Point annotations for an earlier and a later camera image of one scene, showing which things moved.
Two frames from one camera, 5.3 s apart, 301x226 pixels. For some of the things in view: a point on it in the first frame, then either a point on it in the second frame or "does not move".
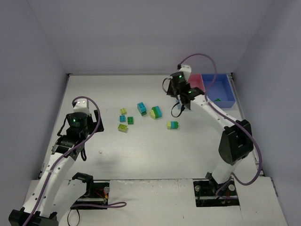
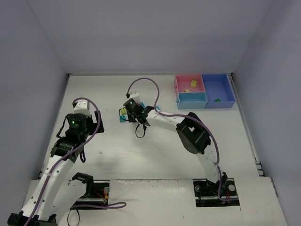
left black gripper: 98,121 does not move
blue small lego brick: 122,118 does not move
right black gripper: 173,88 → 131,115
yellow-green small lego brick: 123,111 does not move
